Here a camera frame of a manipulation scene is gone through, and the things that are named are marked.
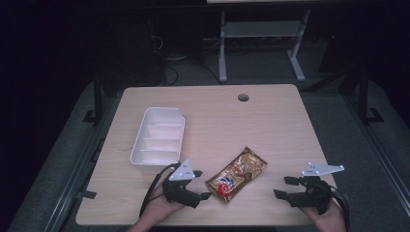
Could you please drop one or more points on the black table edge clip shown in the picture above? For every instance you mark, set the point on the black table edge clip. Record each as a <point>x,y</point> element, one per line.
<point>86,194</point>

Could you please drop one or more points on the person's right hand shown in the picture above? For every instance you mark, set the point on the person's right hand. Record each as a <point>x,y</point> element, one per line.
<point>328,222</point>

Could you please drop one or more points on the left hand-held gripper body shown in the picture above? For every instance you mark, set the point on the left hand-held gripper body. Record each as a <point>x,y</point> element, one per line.
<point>180,193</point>

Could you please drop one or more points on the person's left hand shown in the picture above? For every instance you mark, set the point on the person's left hand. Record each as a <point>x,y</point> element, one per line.
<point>156,209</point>

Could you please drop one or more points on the white divided plastic container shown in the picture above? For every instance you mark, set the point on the white divided plastic container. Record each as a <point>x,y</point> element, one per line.
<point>159,138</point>

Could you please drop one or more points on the black metal stand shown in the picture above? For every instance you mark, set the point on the black metal stand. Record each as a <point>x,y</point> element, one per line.
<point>97,100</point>
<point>364,96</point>

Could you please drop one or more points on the golden snack packet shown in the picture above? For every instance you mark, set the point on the golden snack packet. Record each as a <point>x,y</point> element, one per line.
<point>237,175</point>

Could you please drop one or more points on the white metal desk frame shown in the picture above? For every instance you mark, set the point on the white metal desk frame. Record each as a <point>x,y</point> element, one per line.
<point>261,29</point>

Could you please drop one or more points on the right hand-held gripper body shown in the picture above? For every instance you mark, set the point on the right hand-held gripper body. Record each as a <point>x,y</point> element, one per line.
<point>314,195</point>

